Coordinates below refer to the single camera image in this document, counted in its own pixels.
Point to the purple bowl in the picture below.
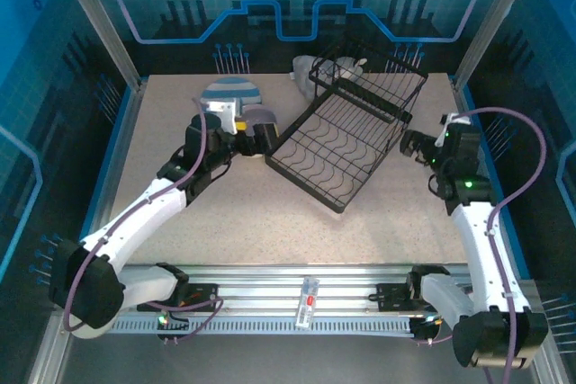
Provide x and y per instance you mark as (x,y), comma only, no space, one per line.
(261,114)

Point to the blue white striped plate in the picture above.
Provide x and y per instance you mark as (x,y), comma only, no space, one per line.
(234,87)

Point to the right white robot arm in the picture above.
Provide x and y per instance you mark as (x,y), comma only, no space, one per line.
(486,244)

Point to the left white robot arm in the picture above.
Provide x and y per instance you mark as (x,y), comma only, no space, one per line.
(135,213)

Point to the black controller board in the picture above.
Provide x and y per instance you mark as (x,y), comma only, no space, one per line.
(173,327)
(425,330)

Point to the aluminium frame post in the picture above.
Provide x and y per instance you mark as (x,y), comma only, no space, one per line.
(492,20)
(98,20)

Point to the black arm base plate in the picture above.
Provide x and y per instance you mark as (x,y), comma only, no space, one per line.
(202,289)
(391,296)

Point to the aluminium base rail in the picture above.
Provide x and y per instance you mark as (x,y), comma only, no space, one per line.
(252,294)

